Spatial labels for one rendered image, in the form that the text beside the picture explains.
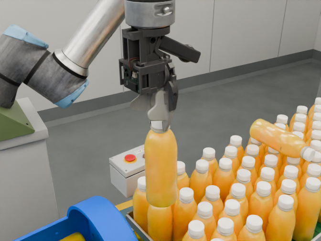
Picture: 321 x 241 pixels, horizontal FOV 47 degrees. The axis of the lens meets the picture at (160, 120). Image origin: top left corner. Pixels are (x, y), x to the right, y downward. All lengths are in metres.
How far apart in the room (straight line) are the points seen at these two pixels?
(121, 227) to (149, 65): 0.33
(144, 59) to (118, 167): 0.55
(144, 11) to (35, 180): 1.02
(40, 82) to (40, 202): 0.50
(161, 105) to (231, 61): 4.01
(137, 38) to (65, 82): 0.74
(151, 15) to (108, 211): 0.41
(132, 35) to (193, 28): 3.56
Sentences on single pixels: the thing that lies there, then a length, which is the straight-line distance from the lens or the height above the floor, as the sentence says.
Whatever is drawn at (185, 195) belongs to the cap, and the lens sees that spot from 1.02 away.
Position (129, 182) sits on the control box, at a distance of 1.15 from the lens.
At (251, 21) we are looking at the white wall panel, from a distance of 4.75.
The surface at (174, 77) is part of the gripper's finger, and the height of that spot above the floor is 1.51.
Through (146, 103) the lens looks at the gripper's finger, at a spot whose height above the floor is 1.43.
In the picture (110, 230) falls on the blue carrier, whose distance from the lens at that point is 0.77.
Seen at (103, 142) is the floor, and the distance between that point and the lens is 3.37.
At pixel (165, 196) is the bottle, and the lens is 0.83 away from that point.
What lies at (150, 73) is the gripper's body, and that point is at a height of 1.53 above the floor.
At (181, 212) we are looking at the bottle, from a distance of 1.04.
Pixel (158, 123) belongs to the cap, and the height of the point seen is 1.40.
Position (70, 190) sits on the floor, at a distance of 2.86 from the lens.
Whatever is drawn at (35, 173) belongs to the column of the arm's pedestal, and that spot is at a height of 0.92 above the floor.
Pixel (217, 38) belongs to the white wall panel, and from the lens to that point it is 4.45.
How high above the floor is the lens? 1.77
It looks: 29 degrees down
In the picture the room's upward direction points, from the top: straight up
